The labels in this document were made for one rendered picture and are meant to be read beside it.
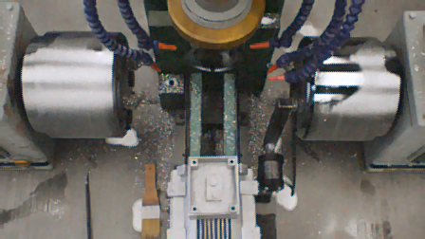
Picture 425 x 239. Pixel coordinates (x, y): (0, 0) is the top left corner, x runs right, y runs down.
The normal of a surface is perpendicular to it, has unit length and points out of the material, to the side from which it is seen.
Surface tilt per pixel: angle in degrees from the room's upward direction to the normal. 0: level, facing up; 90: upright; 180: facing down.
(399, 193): 0
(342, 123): 62
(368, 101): 36
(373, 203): 0
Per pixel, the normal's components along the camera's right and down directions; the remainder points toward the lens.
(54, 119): 0.03, 0.68
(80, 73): 0.04, -0.10
